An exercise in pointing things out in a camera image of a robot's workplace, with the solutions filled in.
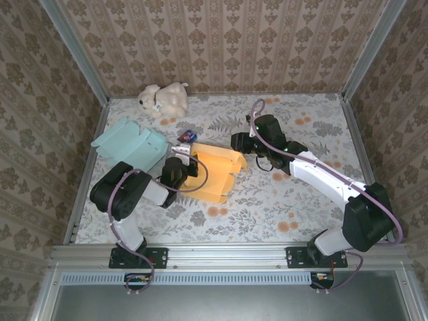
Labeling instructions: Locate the orange paper box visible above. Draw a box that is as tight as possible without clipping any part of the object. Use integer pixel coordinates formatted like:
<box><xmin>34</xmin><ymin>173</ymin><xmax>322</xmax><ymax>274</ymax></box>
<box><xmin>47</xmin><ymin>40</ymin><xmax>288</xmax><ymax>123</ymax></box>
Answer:
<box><xmin>182</xmin><ymin>142</ymin><xmax>248</xmax><ymax>204</ymax></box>

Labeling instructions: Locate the light blue paper box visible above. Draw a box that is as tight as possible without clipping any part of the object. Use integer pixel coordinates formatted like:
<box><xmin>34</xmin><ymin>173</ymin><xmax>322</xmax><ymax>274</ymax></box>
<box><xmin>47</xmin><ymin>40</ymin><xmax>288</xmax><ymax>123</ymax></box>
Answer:
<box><xmin>91</xmin><ymin>118</ymin><xmax>169</xmax><ymax>175</ymax></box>

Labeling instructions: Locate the blue printed tissue pack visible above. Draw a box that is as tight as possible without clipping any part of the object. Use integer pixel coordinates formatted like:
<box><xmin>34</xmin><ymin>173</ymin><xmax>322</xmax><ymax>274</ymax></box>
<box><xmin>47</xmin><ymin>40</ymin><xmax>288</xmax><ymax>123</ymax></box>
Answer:
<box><xmin>177</xmin><ymin>128</ymin><xmax>198</xmax><ymax>144</ymax></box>

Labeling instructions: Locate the white plush dog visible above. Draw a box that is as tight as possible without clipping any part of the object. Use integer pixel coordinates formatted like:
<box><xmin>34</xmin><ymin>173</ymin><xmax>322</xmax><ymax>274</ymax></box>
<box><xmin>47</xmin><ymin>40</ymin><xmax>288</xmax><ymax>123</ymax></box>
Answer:
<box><xmin>136</xmin><ymin>82</ymin><xmax>189</xmax><ymax>118</ymax></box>

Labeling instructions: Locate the grey metal sheet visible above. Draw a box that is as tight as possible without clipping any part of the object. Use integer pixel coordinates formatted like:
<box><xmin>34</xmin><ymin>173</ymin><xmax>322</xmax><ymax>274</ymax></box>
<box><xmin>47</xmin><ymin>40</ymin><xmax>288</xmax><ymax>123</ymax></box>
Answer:
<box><xmin>29</xmin><ymin>267</ymin><xmax>419</xmax><ymax>321</ymax></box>

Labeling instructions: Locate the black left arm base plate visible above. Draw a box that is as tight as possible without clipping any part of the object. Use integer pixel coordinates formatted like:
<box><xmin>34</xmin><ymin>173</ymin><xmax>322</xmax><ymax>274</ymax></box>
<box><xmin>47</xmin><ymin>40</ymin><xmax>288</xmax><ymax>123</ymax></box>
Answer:
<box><xmin>108</xmin><ymin>246</ymin><xmax>169</xmax><ymax>270</ymax></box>

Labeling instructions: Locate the aluminium side rail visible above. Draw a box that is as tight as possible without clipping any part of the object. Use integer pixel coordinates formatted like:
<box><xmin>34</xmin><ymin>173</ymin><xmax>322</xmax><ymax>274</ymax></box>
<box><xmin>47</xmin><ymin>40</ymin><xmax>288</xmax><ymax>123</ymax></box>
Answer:
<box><xmin>340</xmin><ymin>95</ymin><xmax>396</xmax><ymax>244</ymax></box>
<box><xmin>62</xmin><ymin>100</ymin><xmax>110</xmax><ymax>245</ymax></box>

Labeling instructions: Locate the aluminium frame rail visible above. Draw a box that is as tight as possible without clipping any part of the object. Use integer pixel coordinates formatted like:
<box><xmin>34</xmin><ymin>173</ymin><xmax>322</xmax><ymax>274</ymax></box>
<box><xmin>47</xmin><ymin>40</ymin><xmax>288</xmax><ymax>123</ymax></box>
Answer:
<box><xmin>49</xmin><ymin>243</ymin><xmax>411</xmax><ymax>268</ymax></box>

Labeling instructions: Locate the grey slotted cable duct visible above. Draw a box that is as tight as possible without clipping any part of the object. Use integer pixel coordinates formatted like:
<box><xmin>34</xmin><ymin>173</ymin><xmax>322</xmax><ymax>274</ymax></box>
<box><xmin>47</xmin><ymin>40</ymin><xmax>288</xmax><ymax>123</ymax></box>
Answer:
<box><xmin>62</xmin><ymin>271</ymin><xmax>312</xmax><ymax>286</ymax></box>

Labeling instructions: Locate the black electronics board with wires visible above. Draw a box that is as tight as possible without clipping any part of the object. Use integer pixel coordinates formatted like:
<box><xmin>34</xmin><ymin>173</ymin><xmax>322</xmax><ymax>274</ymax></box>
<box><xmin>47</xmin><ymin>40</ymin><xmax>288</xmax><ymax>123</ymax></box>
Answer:
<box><xmin>124</xmin><ymin>272</ymin><xmax>155</xmax><ymax>290</ymax></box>
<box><xmin>310</xmin><ymin>271</ymin><xmax>335</xmax><ymax>289</ymax></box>

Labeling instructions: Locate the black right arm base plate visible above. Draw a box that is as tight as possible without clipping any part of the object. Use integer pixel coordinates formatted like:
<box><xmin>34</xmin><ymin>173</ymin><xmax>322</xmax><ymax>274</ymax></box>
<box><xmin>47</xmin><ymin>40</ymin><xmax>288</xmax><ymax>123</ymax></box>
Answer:
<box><xmin>286</xmin><ymin>246</ymin><xmax>348</xmax><ymax>270</ymax></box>

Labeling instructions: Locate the aluminium corner post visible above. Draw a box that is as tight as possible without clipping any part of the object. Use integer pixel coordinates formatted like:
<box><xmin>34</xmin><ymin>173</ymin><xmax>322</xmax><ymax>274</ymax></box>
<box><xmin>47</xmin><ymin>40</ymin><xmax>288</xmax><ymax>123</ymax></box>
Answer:
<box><xmin>341</xmin><ymin>0</ymin><xmax>409</xmax><ymax>101</ymax></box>
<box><xmin>38</xmin><ymin>0</ymin><xmax>110</xmax><ymax>106</ymax></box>

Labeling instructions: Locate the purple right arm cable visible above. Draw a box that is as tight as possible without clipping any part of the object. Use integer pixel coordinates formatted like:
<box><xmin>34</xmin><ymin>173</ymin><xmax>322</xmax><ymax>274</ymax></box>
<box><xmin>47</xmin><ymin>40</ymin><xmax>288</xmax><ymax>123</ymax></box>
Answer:
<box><xmin>250</xmin><ymin>98</ymin><xmax>405</xmax><ymax>295</ymax></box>

